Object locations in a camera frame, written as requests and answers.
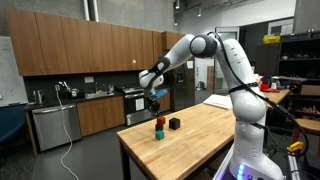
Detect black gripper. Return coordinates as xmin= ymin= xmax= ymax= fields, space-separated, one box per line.
xmin=147 ymin=98 xmax=162 ymax=119

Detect red wooden block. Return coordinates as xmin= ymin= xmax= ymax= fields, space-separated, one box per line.
xmin=156 ymin=116 xmax=167 ymax=127

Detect green wooden block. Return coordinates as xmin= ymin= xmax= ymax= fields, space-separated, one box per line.
xmin=154 ymin=130 xmax=166 ymax=141

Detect black wooden block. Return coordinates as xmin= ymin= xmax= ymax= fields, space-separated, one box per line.
xmin=168 ymin=117 xmax=181 ymax=131

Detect wooden butcher block table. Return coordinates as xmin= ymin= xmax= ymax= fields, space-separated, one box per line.
xmin=116 ymin=88 xmax=291 ymax=180

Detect narrow brown lower cabinet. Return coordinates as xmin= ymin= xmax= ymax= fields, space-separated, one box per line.
xmin=158 ymin=89 xmax=172 ymax=114

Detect stainless steel refrigerator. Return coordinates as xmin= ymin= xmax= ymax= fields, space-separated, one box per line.
xmin=165 ymin=59 xmax=196 ymax=113

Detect brown lower sink cabinet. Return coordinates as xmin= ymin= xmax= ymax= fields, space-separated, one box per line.
xmin=76 ymin=95 xmax=127 ymax=138

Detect steel kitchen sink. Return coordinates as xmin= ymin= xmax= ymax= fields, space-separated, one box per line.
xmin=84 ymin=91 xmax=115 ymax=100

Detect white paper stack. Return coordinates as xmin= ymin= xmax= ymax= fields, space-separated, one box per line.
xmin=203 ymin=94 xmax=234 ymax=111

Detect small brown upper cabinet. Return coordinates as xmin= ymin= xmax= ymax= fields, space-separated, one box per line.
xmin=162 ymin=31 xmax=186 ymax=52

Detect countertop coffee maker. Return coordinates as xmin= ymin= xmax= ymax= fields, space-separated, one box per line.
xmin=58 ymin=81 xmax=82 ymax=100

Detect stainless steel dishwasher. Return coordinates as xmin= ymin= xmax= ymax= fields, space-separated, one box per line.
xmin=32 ymin=103 xmax=83 ymax=152

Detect black kitchen countertop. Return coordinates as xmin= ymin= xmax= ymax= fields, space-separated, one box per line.
xmin=22 ymin=89 xmax=125 ymax=112

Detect red tray with cup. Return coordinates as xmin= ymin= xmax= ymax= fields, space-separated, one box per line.
xmin=259 ymin=82 xmax=281 ymax=94

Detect steel electric kettle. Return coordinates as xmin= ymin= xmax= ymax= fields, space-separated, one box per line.
xmin=34 ymin=89 xmax=47 ymax=105

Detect white ceiling pipes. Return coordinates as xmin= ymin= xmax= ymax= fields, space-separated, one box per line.
xmin=82 ymin=0 xmax=100 ymax=23

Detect yellow storage box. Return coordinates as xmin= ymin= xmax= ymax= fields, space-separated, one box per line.
xmin=262 ymin=34 xmax=282 ymax=45

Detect yellow bar clamp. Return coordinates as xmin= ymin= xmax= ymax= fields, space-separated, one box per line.
xmin=287 ymin=141 xmax=305 ymax=154

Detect blue lounge chair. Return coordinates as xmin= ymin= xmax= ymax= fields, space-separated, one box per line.
xmin=0 ymin=106 xmax=27 ymax=148

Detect black shelving unit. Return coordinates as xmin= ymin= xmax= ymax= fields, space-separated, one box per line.
xmin=255 ymin=31 xmax=320 ymax=103

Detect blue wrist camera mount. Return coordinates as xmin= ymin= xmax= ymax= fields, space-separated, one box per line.
xmin=149 ymin=88 xmax=170 ymax=101

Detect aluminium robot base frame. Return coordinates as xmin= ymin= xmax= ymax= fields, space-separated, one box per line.
xmin=212 ymin=144 xmax=236 ymax=180

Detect white hanging power cable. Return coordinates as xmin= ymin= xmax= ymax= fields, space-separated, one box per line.
xmin=54 ymin=87 xmax=81 ymax=180

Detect brown upper wall cabinets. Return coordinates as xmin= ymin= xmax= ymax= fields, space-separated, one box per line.
xmin=5 ymin=8 xmax=164 ymax=77

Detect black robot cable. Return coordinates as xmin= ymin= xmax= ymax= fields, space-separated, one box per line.
xmin=207 ymin=31 xmax=311 ymax=158

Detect white wall whiteboard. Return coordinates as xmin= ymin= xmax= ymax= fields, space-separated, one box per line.
xmin=0 ymin=35 xmax=29 ymax=108

